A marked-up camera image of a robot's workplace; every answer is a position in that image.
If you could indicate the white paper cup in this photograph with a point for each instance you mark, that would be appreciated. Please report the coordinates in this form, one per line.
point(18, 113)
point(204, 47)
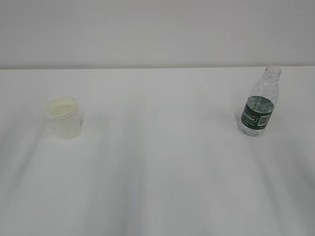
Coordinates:
point(63, 115)

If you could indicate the clear green-label water bottle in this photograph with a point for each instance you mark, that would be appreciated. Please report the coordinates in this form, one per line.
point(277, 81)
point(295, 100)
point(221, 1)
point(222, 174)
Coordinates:
point(261, 102)

